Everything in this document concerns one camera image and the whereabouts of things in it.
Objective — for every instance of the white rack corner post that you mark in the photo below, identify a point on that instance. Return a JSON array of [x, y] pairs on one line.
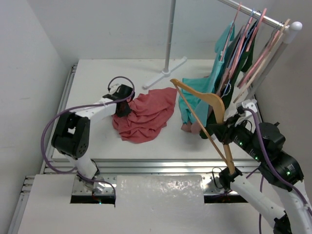
[[289, 34]]

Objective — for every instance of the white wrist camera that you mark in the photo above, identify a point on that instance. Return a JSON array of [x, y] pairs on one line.
[[247, 104], [113, 89]]

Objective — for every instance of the dark green hanging garment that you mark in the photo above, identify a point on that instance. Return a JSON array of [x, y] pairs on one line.
[[244, 64]]

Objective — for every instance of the teal t-shirt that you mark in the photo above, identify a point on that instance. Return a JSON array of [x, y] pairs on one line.
[[203, 85]]

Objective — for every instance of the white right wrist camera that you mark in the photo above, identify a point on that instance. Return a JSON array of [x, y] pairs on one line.
[[247, 104]]

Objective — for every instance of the light blue hanging garment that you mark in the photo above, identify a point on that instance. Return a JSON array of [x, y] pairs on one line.
[[201, 110]]

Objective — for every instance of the grey rack upright pole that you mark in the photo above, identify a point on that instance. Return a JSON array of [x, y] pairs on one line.
[[169, 36]]

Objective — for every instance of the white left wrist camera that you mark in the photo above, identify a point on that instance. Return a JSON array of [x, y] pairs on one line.
[[113, 89]]

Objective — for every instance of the aluminium frame rail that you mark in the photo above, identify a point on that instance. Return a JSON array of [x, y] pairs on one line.
[[175, 164]]

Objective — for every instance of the chrome hanging rail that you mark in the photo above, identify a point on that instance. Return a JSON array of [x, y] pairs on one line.
[[255, 14]]

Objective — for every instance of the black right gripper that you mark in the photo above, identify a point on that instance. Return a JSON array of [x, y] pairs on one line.
[[223, 132]]

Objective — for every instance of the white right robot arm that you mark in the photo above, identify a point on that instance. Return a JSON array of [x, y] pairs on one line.
[[280, 169]]

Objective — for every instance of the pink hanger with blue hook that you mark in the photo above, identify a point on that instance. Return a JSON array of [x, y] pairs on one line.
[[244, 43]]

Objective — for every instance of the wooden clothes hanger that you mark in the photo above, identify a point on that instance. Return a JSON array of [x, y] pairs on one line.
[[219, 111]]

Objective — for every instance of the salmon red t-shirt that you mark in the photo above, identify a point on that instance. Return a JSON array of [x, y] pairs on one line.
[[150, 113]]

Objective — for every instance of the beige empty hanger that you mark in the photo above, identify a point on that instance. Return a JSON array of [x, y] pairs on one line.
[[248, 85]]

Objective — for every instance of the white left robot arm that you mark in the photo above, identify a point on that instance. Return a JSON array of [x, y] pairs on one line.
[[72, 132]]

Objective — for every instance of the beige pink garment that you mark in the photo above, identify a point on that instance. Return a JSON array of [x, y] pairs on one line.
[[193, 128]]

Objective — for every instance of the white rack base foot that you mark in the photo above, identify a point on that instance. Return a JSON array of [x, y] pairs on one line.
[[170, 66]]

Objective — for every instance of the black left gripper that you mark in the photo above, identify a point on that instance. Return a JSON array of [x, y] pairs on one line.
[[123, 107]]

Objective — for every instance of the pink empty hanger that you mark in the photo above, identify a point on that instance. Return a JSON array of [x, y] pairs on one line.
[[251, 73]]

